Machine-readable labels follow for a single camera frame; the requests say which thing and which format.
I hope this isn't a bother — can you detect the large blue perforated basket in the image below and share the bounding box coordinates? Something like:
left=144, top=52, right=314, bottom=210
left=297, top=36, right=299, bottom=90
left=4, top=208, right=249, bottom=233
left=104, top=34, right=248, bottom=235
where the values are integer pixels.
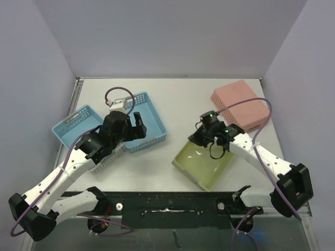
left=124, top=92, right=166, bottom=153

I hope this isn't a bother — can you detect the yellow-green perforated basket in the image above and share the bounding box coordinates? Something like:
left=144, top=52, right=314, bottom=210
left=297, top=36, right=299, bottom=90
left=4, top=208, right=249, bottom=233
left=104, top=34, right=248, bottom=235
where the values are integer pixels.
left=172, top=141, right=234, bottom=192

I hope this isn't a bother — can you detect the pink perforated basket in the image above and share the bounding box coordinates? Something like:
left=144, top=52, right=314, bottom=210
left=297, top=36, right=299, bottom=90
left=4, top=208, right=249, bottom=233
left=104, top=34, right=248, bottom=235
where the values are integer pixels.
left=210, top=80, right=269, bottom=132

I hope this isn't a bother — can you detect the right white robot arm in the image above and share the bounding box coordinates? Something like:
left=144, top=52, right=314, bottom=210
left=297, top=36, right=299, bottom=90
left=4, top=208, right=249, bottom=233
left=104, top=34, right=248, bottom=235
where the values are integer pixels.
left=188, top=111, right=314, bottom=218

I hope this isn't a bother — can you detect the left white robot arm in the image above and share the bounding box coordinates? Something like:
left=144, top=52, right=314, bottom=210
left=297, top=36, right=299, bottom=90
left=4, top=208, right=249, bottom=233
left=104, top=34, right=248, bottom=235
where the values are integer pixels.
left=8, top=111, right=147, bottom=242

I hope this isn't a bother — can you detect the small blue perforated basket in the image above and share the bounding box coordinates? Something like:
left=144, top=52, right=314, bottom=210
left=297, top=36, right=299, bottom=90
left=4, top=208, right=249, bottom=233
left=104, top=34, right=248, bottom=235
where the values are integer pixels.
left=52, top=105, right=104, bottom=149

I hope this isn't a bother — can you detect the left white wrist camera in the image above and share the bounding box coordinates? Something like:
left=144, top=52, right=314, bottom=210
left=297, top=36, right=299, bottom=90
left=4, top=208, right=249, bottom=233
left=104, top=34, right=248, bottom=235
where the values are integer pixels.
left=108, top=98, right=128, bottom=113

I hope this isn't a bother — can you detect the black table front rail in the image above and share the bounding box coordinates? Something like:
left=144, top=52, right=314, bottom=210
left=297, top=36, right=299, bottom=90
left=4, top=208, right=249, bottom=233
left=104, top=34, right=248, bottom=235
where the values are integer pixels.
left=62, top=191, right=265, bottom=231

